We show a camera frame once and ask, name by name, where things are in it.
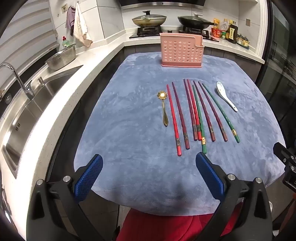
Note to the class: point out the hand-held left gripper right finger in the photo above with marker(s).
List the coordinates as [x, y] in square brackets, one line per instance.
[209, 176]

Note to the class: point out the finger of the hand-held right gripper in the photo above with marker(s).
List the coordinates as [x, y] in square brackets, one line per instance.
[281, 150]

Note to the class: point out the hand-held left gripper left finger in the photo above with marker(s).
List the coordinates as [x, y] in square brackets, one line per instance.
[89, 178]

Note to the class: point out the pink perforated utensil holder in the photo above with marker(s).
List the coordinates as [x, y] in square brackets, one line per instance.
[166, 60]

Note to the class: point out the red garment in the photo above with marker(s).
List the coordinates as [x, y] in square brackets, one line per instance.
[161, 229]

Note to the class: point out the blue plush cloth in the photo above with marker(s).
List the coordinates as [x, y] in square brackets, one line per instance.
[129, 115]

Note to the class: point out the dark glass sliding door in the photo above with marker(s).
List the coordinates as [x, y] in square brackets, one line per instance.
[277, 69]

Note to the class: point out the stainless steel sink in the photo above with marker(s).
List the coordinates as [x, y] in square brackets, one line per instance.
[27, 120]

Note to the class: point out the white ceramic spoon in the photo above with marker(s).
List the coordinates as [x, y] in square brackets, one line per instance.
[220, 88]

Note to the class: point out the gold flower spoon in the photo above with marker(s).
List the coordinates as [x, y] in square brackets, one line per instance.
[161, 95]

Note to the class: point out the chrome faucet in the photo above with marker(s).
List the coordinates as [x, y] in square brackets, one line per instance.
[29, 92]

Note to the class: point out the sink soap pump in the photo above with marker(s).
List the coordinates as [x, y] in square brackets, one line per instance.
[40, 81]

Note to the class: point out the spice jar rack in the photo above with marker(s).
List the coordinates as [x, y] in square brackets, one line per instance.
[242, 41]

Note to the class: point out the white kitchen counter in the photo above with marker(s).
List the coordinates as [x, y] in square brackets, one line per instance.
[97, 58]

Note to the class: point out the steel colander bowl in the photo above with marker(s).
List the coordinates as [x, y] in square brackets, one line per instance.
[61, 58]

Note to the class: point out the dark sauce bottle yellow label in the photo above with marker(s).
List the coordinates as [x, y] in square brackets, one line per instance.
[232, 33]

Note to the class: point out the small green cap jar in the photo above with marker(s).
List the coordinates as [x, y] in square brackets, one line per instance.
[223, 35]

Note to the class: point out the red seasoning packet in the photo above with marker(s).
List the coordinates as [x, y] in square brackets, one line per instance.
[216, 33]

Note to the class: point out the dark bottle yellow cap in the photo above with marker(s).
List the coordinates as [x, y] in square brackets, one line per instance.
[230, 24]

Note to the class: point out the clear plastic bottle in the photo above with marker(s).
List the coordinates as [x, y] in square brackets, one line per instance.
[224, 25]

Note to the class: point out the green dish soap bottle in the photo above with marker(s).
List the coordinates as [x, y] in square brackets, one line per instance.
[65, 42]

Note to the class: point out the yellow seasoning packet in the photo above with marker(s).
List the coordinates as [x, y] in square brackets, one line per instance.
[216, 22]

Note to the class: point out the black gas stove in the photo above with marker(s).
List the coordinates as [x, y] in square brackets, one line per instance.
[171, 33]

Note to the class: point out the black frying pan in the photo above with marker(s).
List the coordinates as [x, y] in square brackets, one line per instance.
[196, 25]

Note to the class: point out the white hanging towel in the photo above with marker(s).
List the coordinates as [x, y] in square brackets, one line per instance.
[79, 25]

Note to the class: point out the glass pan lid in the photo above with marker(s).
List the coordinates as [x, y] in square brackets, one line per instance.
[192, 18]

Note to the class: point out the purple hanging towel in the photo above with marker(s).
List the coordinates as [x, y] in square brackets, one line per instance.
[69, 20]

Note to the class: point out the striped window blind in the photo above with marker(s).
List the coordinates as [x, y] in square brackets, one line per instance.
[23, 30]

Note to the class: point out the glass wok lid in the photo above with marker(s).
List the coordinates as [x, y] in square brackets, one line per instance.
[150, 17]

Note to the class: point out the black range hood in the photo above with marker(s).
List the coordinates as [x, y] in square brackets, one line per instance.
[161, 3]

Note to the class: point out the wall switch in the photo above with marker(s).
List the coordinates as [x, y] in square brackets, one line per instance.
[248, 22]

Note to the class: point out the patterned wall hook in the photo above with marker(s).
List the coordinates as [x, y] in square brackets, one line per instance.
[63, 8]

